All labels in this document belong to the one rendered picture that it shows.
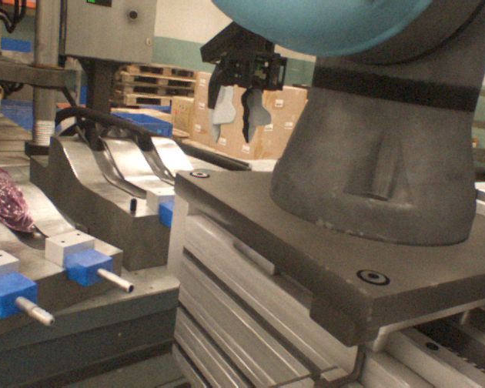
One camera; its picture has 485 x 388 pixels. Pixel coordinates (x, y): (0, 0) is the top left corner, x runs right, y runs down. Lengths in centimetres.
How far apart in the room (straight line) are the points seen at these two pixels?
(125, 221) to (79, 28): 92
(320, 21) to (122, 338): 67
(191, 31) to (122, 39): 693
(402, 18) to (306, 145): 15
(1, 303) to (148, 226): 27
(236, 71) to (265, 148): 409
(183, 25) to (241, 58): 774
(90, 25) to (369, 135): 134
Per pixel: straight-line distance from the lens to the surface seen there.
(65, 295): 65
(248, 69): 74
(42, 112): 142
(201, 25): 864
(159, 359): 87
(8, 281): 58
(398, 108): 31
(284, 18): 19
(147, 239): 75
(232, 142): 506
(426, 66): 31
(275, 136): 491
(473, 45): 33
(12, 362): 73
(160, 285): 73
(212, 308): 45
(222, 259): 42
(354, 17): 18
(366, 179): 31
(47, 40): 141
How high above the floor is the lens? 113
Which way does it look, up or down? 15 degrees down
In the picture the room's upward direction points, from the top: 9 degrees clockwise
